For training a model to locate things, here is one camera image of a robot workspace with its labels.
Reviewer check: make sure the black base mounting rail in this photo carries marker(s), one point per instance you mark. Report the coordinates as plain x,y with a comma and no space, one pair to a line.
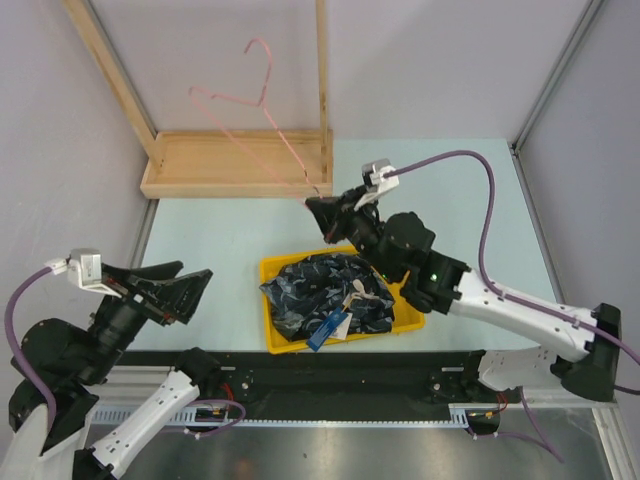
355,387

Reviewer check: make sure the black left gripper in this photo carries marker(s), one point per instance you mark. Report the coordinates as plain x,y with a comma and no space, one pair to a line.
182,295

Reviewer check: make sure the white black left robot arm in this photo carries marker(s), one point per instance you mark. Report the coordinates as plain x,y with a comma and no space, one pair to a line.
50,411

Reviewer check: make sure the pink wire hanger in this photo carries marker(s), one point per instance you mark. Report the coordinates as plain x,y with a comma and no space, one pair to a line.
239,137

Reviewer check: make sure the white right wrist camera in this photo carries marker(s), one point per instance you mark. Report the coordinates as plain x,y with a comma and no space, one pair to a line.
378,180

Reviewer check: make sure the white blue paper tags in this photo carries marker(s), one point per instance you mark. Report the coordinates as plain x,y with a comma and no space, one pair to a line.
326,329

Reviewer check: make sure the wooden hanging rack frame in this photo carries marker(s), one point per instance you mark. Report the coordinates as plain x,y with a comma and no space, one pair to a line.
205,164

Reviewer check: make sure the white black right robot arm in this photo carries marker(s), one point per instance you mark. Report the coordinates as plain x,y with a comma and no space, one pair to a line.
576,348

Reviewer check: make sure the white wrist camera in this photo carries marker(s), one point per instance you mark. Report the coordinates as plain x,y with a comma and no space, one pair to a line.
83,268
378,180

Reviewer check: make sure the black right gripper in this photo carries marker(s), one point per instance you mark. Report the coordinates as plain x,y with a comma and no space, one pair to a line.
328,212

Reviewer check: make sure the yellow plastic tag loop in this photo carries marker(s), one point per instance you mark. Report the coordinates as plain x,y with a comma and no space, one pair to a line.
349,300

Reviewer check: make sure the aluminium frame profile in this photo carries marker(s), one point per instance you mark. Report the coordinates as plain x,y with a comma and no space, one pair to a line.
612,433

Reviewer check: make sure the dark patterned shorts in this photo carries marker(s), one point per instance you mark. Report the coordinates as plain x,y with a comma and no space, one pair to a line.
304,293

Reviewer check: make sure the grey slotted cable duct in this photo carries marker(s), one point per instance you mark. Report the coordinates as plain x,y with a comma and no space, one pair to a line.
207,417

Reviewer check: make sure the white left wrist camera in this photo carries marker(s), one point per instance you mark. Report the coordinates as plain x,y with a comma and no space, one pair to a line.
83,268

